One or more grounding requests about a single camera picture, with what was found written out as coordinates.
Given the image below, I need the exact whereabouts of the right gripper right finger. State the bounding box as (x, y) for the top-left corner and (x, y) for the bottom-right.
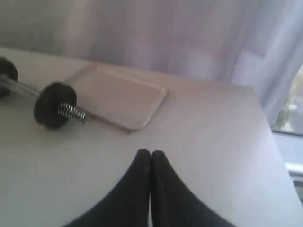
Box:
(151, 150), (234, 227)

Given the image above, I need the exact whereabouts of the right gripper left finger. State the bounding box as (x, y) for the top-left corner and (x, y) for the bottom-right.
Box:
(66, 149), (151, 227)

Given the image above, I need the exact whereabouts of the chrome threaded dumbbell bar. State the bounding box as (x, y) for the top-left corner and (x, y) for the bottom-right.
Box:
(0, 74), (88, 125)

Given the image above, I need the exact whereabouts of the white rectangular tray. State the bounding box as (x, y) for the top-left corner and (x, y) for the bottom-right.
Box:
(67, 64), (168, 131)

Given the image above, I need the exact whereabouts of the white curtain backdrop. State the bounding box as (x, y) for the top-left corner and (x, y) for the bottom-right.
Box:
(0, 0), (303, 124)

